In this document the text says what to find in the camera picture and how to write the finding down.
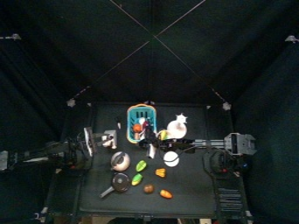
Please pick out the toy cleaver silver blade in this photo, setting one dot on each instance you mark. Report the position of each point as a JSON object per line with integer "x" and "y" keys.
{"x": 152, "y": 151}

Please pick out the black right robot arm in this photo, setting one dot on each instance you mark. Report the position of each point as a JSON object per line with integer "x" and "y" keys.
{"x": 224, "y": 145}

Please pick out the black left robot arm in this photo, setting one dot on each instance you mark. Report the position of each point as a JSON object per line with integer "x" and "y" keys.
{"x": 51, "y": 151}

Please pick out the yellow green toy fruit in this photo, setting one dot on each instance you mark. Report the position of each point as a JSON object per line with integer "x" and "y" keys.
{"x": 164, "y": 134}

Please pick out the dark red toy item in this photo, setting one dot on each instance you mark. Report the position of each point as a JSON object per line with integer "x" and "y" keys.
{"x": 146, "y": 125}

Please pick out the orange toy fruit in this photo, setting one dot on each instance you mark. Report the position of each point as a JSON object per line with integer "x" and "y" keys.
{"x": 137, "y": 128}

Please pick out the white toy item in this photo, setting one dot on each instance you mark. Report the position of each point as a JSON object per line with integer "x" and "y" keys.
{"x": 142, "y": 120}

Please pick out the green toy pepper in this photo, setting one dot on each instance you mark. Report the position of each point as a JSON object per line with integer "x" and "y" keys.
{"x": 141, "y": 166}

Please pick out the teal basket orange rim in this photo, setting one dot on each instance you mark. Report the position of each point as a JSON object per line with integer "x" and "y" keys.
{"x": 133, "y": 116}

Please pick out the orange toy bell pepper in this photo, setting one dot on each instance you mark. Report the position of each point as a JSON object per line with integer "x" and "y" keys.
{"x": 161, "y": 172}

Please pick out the green yellow toy vegetable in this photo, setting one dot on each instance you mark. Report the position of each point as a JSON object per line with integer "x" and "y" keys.
{"x": 137, "y": 179}

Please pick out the black toy frying pan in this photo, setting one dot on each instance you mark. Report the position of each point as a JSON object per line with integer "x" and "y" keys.
{"x": 119, "y": 183}

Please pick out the brown toy potato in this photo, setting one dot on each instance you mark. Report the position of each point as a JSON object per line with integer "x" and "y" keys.
{"x": 149, "y": 188}

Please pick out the orange toy carrot piece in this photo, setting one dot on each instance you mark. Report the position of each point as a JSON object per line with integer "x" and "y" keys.
{"x": 166, "y": 194}

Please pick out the white printed table label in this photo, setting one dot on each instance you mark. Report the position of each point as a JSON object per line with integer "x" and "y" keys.
{"x": 230, "y": 198}

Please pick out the metal frame corner clamp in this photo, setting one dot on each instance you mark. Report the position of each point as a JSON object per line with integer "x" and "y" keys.
{"x": 15, "y": 37}
{"x": 292, "y": 38}
{"x": 226, "y": 106}
{"x": 71, "y": 102}

